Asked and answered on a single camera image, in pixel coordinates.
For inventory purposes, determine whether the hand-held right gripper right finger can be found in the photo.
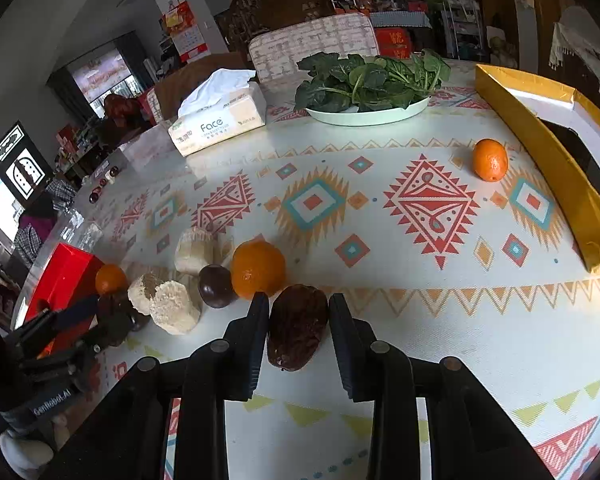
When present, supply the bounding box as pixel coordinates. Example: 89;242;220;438
328;292;556;480

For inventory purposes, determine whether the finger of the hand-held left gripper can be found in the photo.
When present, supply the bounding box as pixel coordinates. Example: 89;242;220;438
10;296;102;346
75;312;133;357

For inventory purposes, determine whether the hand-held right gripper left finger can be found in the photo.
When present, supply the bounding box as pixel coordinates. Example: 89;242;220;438
40;291;271;480

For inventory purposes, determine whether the red tray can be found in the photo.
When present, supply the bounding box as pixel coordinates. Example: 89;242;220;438
24;242;106;357

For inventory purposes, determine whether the large peeled sugarcane piece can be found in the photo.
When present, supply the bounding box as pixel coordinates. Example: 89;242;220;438
150;280;202;336

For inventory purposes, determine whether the dark purple passion fruit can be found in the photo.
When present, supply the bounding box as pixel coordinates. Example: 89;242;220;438
198;265;238;309

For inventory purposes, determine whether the large orange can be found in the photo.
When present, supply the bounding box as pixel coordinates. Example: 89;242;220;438
230;240;287;298

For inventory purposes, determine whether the pink plaid jacket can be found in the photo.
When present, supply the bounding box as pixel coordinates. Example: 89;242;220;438
17;195;58;261

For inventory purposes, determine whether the red gift carton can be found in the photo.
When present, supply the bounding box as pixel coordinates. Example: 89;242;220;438
139;87;163;123

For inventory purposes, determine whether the tissue pack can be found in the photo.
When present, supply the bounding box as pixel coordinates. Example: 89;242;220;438
168;68;267;157

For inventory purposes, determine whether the white plate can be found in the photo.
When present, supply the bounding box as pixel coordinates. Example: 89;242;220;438
305;94;432;127

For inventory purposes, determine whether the large window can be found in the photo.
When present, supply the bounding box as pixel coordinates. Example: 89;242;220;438
70;52;136;106

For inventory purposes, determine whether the brown chair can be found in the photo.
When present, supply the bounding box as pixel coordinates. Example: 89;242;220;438
153;51;253;120

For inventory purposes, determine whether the plate of green spinach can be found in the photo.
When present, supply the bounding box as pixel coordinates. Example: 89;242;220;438
294;49;452;113

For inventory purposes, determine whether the gold cardboard box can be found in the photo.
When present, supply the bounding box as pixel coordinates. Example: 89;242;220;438
475;64;600;275

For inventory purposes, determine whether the patterned chair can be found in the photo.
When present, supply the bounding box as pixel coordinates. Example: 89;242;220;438
248;13;381;83

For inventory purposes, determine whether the white shelving rack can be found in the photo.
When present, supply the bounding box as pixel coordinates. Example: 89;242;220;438
442;0;486;61

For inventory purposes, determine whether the wooden staircase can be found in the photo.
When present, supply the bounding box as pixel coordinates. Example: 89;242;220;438
227;0;276;41

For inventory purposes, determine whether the white lace cloth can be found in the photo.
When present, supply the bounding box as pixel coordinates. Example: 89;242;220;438
549;7;600;106

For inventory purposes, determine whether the red wall calendar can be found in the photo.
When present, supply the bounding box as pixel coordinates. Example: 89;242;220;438
160;1;210;58

